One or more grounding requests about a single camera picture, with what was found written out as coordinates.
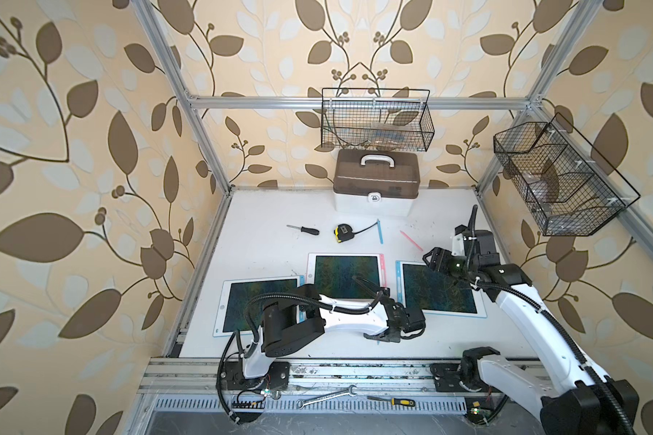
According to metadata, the back wire basket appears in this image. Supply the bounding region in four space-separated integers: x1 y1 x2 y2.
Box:
320 87 435 152

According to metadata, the left black corrugated cable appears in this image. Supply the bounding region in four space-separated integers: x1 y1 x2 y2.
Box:
215 287 387 425

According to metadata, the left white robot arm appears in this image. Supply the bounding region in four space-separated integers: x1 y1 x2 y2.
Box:
239 277 426 379

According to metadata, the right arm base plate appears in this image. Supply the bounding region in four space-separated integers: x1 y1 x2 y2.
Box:
429 362 500 394

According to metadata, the blue writing tablet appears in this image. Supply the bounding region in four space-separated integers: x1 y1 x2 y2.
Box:
213 275 305 337
397 261 487 318

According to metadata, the right blue writing tablet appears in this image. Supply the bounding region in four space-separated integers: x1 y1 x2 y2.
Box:
397 261 487 318

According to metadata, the black yellow tape measure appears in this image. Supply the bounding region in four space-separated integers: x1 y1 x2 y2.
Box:
334 224 356 243

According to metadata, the blue stylus near tape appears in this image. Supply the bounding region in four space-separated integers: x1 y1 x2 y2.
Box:
377 219 384 245

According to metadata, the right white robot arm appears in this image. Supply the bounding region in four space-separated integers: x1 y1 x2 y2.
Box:
423 225 640 434

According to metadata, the right black corrugated cable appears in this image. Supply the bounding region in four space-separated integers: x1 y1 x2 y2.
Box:
467 205 638 435

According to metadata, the small black screwdriver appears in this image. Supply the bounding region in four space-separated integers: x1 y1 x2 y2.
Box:
288 225 320 236

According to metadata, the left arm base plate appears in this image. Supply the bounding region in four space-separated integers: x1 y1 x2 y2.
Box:
219 361 290 391

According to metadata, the brown white toolbox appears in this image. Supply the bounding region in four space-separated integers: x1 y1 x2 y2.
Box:
333 150 421 218

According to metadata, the aluminium front rail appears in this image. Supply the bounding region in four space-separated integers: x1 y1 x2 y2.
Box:
137 356 589 397

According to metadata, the silver wrench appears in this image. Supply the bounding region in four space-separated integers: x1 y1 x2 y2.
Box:
297 384 357 409

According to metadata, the right wire basket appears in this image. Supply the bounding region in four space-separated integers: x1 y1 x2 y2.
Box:
493 112 640 237

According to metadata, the left blue writing tablet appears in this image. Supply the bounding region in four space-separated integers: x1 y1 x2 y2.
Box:
213 275 305 337

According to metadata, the pink writing tablet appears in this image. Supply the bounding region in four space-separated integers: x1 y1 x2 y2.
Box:
307 253 386 300

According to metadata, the wire basket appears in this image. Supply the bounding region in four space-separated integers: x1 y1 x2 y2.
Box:
493 112 640 237
320 87 435 152

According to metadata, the yellow black screwdriver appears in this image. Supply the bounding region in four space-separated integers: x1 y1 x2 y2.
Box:
366 396 416 408

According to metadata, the black corrugated cable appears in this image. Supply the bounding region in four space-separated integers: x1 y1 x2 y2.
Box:
467 205 638 435
215 287 387 425

